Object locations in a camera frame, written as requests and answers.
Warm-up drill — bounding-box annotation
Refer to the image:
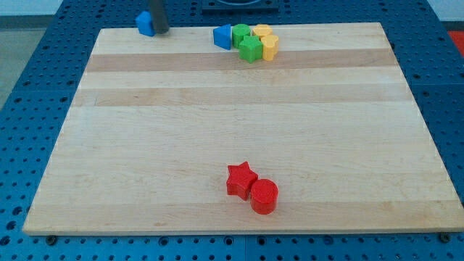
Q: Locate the yellow hexagon block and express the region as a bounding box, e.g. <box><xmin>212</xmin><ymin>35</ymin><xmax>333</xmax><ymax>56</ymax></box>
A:
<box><xmin>252</xmin><ymin>24</ymin><xmax>273</xmax><ymax>40</ymax></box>

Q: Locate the red star block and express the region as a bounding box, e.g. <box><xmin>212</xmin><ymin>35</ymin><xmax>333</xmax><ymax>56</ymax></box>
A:
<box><xmin>226</xmin><ymin>162</ymin><xmax>258</xmax><ymax>201</ymax></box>

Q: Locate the red cylinder block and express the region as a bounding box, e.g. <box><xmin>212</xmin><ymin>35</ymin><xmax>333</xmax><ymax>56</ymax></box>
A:
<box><xmin>250</xmin><ymin>179</ymin><xmax>278</xmax><ymax>215</ymax></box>

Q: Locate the green star block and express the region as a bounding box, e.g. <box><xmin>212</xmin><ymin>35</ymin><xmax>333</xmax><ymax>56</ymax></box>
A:
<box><xmin>239</xmin><ymin>36</ymin><xmax>263</xmax><ymax>63</ymax></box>

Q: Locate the wooden board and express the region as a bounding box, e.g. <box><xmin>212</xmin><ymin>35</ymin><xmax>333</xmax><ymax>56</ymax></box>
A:
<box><xmin>23</xmin><ymin>22</ymin><xmax>463</xmax><ymax>236</ymax></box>

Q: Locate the yellow heart block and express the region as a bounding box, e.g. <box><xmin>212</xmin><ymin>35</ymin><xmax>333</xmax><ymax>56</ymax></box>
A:
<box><xmin>261</xmin><ymin>35</ymin><xmax>279</xmax><ymax>61</ymax></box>

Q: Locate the blue triangle block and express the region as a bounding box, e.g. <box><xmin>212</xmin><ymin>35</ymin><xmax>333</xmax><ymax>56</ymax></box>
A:
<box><xmin>212</xmin><ymin>24</ymin><xmax>232</xmax><ymax>50</ymax></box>

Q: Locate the green cylinder block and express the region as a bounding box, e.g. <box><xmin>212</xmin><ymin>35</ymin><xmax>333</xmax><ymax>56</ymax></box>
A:
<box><xmin>232</xmin><ymin>24</ymin><xmax>251</xmax><ymax>48</ymax></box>

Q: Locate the blue cube block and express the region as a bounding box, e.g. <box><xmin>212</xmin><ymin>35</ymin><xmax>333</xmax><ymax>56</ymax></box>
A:
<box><xmin>135</xmin><ymin>11</ymin><xmax>156</xmax><ymax>37</ymax></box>

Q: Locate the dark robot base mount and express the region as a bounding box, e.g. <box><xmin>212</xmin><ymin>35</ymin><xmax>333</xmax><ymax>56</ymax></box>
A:
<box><xmin>201</xmin><ymin>0</ymin><xmax>280</xmax><ymax>13</ymax></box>

